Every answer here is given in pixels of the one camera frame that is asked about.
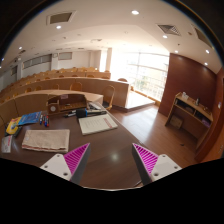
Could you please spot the white plastic packet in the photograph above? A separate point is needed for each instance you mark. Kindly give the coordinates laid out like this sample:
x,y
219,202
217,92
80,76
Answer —
x,y
6,144

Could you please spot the folded beige towel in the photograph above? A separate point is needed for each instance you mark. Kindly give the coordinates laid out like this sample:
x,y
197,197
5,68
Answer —
x,y
47,140

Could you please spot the red marker pen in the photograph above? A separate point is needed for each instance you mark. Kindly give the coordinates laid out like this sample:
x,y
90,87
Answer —
x,y
46,121

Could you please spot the yellow package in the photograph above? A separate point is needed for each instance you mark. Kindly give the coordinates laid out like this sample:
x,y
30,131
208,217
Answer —
x,y
13,126

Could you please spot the long curved wooden desk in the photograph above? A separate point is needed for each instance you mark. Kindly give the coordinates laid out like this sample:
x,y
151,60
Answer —
x,y
90,85

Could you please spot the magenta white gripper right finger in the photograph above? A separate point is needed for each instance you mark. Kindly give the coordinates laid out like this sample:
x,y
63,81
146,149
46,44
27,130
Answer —
x,y
152,167

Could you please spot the wooden chair behind desk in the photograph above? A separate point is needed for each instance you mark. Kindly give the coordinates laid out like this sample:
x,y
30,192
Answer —
x,y
76,86

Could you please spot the open white notebook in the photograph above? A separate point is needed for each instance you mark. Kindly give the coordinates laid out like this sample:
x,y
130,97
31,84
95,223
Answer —
x,y
95,124

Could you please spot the wooden desk organizer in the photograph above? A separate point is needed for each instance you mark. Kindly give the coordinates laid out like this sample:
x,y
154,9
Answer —
x,y
65,103

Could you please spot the blue marker pen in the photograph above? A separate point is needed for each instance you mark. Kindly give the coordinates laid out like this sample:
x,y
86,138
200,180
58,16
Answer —
x,y
41,119

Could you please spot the black microphone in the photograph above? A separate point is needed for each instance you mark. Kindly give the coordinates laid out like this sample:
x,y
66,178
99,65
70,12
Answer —
x,y
81,113

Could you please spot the wooden shelf cabinet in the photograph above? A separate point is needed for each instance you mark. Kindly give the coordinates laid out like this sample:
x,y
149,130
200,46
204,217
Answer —
x,y
190,116

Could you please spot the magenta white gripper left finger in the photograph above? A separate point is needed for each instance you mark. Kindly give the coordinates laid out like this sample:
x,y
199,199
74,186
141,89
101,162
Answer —
x,y
70,166

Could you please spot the blue booklet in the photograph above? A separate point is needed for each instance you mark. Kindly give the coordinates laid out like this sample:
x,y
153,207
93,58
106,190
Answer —
x,y
29,118

